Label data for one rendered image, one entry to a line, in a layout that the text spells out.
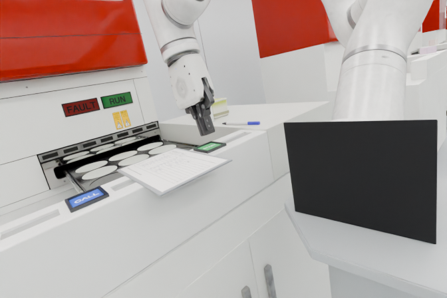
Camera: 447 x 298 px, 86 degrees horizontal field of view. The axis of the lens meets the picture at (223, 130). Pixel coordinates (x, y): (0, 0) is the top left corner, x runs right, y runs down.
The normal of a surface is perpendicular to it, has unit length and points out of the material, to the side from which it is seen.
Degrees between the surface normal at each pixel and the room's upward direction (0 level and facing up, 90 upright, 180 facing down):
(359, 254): 0
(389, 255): 0
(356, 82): 46
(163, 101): 90
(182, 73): 88
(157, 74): 90
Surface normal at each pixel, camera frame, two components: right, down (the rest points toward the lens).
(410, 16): 0.14, 0.25
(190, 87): -0.69, 0.25
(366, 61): -0.54, -0.48
